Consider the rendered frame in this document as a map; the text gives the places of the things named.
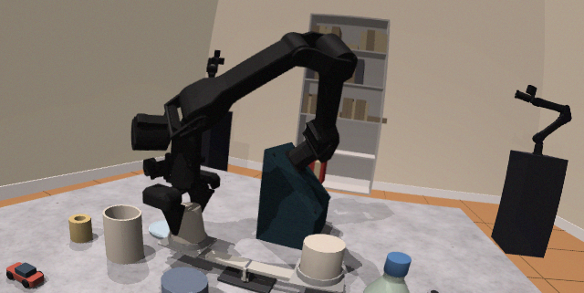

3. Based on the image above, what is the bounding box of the red toy car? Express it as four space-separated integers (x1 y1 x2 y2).
6 262 44 288

